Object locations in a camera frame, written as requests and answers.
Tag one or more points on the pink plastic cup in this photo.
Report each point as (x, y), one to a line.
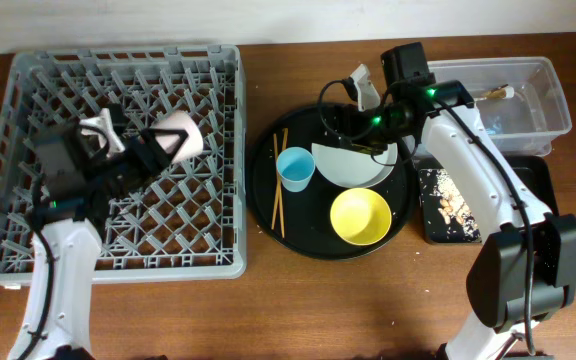
(179, 136)

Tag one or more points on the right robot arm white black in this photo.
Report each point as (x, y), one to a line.
(526, 269)

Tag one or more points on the grey round plate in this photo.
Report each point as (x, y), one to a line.
(349, 169)

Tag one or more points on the yellow bowl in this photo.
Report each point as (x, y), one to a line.
(360, 216)

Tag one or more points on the right wooden chopstick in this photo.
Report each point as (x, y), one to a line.
(279, 191)

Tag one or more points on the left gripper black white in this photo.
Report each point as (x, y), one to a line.
(132, 146)

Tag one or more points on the blue plastic cup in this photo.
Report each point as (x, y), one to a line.
(295, 166)

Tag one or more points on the clear plastic waste bin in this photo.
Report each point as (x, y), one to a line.
(536, 115)

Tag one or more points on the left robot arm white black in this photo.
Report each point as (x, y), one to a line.
(85, 165)

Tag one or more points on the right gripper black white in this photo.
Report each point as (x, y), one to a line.
(355, 128)

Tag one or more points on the black rectangular tray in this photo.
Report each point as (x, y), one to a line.
(532, 171)

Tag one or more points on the gold snack wrapper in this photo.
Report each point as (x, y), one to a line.
(502, 92)

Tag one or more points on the grey plastic dishwasher rack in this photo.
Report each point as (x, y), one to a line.
(189, 224)

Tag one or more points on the blue plastic scrap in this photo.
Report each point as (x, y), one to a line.
(493, 126)

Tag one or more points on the round black tray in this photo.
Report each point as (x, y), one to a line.
(308, 230)

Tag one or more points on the food scraps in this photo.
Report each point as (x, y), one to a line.
(452, 205)

